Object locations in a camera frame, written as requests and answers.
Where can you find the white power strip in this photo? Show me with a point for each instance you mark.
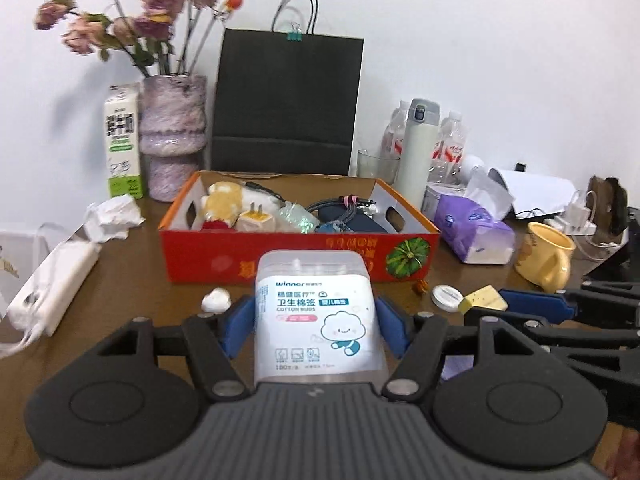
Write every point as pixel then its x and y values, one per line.
pixel 55 285

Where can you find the purple tissue pack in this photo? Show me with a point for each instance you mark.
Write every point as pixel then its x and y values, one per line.
pixel 475 230

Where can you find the yellow mug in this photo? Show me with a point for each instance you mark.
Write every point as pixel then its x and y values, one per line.
pixel 542 255

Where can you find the dark blue pouch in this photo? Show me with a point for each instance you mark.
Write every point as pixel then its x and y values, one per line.
pixel 352 222

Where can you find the yellow white plush toy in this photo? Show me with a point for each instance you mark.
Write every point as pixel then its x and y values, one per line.
pixel 225 202

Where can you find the grey metal tin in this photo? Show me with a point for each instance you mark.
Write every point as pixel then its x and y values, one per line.
pixel 442 199

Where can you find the clear plastic packet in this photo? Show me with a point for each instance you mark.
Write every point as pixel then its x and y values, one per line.
pixel 299 217

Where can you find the white charger plug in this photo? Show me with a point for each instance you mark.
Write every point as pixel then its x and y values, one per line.
pixel 255 219

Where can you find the teal binder clip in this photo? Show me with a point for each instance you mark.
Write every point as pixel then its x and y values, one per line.
pixel 295 35

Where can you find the crumpled white tissue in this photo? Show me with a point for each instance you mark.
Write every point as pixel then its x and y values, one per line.
pixel 112 215

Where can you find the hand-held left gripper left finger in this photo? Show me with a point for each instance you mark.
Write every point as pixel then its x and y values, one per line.
pixel 237 325

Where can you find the dried pink flower bouquet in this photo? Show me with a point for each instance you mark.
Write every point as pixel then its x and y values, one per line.
pixel 150 5

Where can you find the brown wooden desktop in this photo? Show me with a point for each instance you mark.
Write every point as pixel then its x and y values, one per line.
pixel 130 280

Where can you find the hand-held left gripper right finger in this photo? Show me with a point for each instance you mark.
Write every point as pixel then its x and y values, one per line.
pixel 392 327

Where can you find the white printed bag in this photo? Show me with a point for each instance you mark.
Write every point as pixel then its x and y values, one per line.
pixel 12 270

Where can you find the yellow block eraser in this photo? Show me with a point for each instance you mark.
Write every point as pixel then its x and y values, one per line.
pixel 482 300

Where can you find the brown wooden stand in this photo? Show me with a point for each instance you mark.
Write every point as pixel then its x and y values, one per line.
pixel 607 200

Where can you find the black paper bag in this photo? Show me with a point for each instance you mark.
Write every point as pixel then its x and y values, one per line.
pixel 287 100

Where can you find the white paper sheets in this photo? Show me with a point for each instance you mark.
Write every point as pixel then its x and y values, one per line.
pixel 532 187

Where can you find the clear cotton swab box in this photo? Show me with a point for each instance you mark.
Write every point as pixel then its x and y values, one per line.
pixel 320 310

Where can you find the white green milk carton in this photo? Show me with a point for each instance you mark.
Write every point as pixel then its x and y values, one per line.
pixel 124 145

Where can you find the white thermos bottle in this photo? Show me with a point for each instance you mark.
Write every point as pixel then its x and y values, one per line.
pixel 419 155

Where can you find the purple white ribbed vase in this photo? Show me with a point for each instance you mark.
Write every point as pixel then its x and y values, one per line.
pixel 172 135

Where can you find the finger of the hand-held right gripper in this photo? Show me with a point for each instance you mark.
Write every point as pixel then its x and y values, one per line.
pixel 550 330
pixel 540 302

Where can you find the clear drinking glass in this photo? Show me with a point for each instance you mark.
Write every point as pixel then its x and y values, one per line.
pixel 377 167

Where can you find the person's right hand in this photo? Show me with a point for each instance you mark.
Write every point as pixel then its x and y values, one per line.
pixel 629 455

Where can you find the small orange object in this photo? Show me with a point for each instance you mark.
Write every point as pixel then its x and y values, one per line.
pixel 421 288

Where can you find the small white round jar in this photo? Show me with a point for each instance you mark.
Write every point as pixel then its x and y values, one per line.
pixel 446 298

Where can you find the orange red cardboard box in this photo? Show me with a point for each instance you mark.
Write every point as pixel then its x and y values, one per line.
pixel 300 240

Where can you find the red label water bottle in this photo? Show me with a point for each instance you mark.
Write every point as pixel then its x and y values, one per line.
pixel 396 132
pixel 452 145

